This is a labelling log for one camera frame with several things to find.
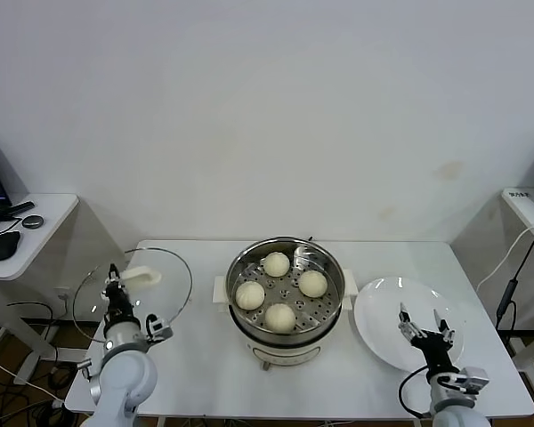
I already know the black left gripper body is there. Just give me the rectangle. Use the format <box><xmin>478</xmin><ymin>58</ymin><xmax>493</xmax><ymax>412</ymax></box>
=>
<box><xmin>102</xmin><ymin>284</ymin><xmax>137</xmax><ymax>326</ymax></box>

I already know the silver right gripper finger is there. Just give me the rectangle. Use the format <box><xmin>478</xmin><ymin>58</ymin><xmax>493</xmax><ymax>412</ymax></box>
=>
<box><xmin>431</xmin><ymin>309</ymin><xmax>457</xmax><ymax>343</ymax></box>
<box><xmin>398</xmin><ymin>302</ymin><xmax>422</xmax><ymax>344</ymax></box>

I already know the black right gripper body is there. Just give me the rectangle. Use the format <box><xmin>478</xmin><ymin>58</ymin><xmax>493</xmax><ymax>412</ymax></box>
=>
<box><xmin>409</xmin><ymin>330</ymin><xmax>457</xmax><ymax>379</ymax></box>

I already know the glass lid with white handle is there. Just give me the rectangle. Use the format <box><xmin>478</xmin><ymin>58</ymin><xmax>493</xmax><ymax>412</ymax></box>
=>
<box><xmin>72</xmin><ymin>247</ymin><xmax>193</xmax><ymax>343</ymax></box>

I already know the white steamed baozi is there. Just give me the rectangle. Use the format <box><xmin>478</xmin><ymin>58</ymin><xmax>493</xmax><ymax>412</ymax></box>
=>
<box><xmin>297</xmin><ymin>270</ymin><xmax>328</xmax><ymax>298</ymax></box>
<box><xmin>262</xmin><ymin>252</ymin><xmax>290</xmax><ymax>278</ymax></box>
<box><xmin>264</xmin><ymin>302</ymin><xmax>296</xmax><ymax>334</ymax></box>
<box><xmin>234</xmin><ymin>281</ymin><xmax>266</xmax><ymax>311</ymax></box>

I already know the stainless steel steamer pot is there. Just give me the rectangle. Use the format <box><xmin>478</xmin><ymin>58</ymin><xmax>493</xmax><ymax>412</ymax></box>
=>
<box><xmin>212</xmin><ymin>238</ymin><xmax>358</xmax><ymax>346</ymax></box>

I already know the white electric steamer pot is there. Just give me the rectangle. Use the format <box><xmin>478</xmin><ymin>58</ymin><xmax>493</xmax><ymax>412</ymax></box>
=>
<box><xmin>212</xmin><ymin>284</ymin><xmax>355</xmax><ymax>371</ymax></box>

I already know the white round plate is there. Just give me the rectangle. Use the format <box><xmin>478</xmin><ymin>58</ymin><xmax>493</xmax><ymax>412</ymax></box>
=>
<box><xmin>352</xmin><ymin>276</ymin><xmax>466</xmax><ymax>375</ymax></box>

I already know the white side table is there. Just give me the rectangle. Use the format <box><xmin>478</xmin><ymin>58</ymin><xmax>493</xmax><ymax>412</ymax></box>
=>
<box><xmin>0</xmin><ymin>192</ymin><xmax>133</xmax><ymax>386</ymax></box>

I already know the black computer mouse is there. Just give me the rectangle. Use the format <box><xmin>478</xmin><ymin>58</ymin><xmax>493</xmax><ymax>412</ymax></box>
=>
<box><xmin>0</xmin><ymin>230</ymin><xmax>22</xmax><ymax>262</ymax></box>

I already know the black bar device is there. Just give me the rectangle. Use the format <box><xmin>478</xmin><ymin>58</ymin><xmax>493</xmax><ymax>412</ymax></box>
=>
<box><xmin>2</xmin><ymin>201</ymin><xmax>36</xmax><ymax>219</ymax></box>

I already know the white desk with label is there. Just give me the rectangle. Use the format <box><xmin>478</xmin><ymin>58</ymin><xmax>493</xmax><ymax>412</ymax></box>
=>
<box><xmin>449</xmin><ymin>186</ymin><xmax>534</xmax><ymax>399</ymax></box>

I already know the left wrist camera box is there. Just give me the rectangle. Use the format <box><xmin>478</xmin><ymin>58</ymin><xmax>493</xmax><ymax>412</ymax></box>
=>
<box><xmin>144</xmin><ymin>313</ymin><xmax>174</xmax><ymax>342</ymax></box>

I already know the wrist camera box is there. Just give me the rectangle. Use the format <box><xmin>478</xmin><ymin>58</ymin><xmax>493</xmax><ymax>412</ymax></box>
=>
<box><xmin>444</xmin><ymin>367</ymin><xmax>490</xmax><ymax>395</ymax></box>
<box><xmin>144</xmin><ymin>313</ymin><xmax>174</xmax><ymax>342</ymax></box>

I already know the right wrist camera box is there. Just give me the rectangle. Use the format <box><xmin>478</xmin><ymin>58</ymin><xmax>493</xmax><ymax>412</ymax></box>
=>
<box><xmin>444</xmin><ymin>367</ymin><xmax>490</xmax><ymax>395</ymax></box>

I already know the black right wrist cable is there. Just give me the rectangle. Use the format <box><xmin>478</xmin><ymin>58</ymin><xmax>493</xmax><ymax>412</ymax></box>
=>
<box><xmin>398</xmin><ymin>364</ymin><xmax>433</xmax><ymax>419</ymax></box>

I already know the black floor cable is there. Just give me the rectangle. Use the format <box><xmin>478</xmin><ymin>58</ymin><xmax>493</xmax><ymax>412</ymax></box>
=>
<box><xmin>0</xmin><ymin>382</ymin><xmax>94</xmax><ymax>427</ymax></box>
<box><xmin>6</xmin><ymin>302</ymin><xmax>57</xmax><ymax>342</ymax></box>

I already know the white hanging cable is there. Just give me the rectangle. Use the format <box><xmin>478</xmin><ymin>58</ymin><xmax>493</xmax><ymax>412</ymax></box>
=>
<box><xmin>475</xmin><ymin>223</ymin><xmax>534</xmax><ymax>290</ymax></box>

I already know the white floor cable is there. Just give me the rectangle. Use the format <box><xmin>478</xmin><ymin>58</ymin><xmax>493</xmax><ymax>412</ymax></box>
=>
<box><xmin>0</xmin><ymin>353</ymin><xmax>68</xmax><ymax>408</ymax></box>

